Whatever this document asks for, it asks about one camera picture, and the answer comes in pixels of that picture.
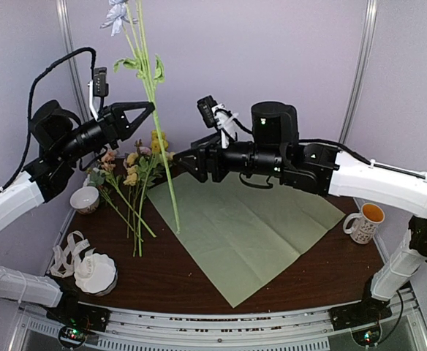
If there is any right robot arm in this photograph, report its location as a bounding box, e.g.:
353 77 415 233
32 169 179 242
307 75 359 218
194 97 427 323

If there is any pink fake flower stem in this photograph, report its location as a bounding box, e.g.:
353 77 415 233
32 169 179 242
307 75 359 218
123 139 151 239

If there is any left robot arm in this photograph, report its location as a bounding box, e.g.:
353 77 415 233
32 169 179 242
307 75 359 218
0 99 155 325

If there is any white ribbon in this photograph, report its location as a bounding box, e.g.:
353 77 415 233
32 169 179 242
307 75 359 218
50 230 90 278

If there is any peach fake flower stem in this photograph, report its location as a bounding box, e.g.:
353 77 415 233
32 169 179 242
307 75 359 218
83 150 160 242

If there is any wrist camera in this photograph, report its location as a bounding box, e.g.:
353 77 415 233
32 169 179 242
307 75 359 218
197 95 217 128
92 67 109 98

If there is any aluminium corner frame post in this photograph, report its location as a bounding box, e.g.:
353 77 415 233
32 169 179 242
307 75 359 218
339 0 378 144

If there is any small white bowl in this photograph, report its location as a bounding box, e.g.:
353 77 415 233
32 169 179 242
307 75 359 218
69 186 99 215

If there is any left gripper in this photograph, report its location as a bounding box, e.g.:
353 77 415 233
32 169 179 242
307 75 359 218
55 100 154 163

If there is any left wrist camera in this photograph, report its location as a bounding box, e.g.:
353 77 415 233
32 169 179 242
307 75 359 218
92 67 109 98

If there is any white scalloped dish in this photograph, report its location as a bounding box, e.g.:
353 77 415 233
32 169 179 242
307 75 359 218
74 253 118 297

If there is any green wrapping paper sheet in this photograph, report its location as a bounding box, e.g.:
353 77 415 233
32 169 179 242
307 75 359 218
148 173 344 308

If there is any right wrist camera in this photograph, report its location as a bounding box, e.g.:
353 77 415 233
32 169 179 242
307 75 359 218
197 95 217 128

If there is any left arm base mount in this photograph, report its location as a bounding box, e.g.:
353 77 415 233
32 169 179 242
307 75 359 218
44 285 110 350

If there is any left aluminium frame post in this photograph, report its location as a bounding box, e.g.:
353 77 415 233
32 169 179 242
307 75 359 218
55 0 94 121

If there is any white patterned mug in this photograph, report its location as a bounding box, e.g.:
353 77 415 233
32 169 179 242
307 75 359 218
342 203 385 245

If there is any blue fake flower stem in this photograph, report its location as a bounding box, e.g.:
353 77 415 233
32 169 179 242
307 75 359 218
99 0 182 233

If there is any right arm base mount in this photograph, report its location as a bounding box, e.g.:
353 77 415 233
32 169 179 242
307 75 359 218
329 278 392 348

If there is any yellow fake flower stem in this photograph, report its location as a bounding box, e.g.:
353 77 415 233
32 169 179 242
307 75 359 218
149 129 174 175

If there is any front aluminium rail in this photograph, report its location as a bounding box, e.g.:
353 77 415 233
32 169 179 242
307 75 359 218
6 287 427 350

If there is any cream fake flower bunch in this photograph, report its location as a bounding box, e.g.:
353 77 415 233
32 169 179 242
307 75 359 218
123 147 153 257

